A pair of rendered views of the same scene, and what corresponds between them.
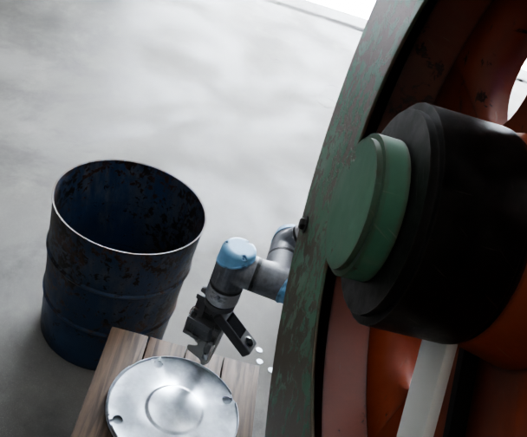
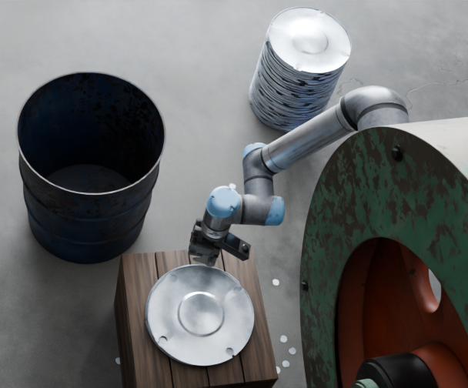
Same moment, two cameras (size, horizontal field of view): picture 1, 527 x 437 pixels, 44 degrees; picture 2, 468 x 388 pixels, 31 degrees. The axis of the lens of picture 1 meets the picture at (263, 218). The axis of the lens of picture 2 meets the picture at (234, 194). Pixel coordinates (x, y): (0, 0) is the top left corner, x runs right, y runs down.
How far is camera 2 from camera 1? 1.00 m
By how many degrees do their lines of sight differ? 27
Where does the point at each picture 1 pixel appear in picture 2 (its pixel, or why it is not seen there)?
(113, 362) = (137, 289)
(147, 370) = (167, 287)
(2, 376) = (28, 298)
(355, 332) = (356, 362)
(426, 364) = not seen: outside the picture
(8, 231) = not seen: outside the picture
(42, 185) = not seen: outside the picture
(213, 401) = (227, 294)
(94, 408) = (140, 335)
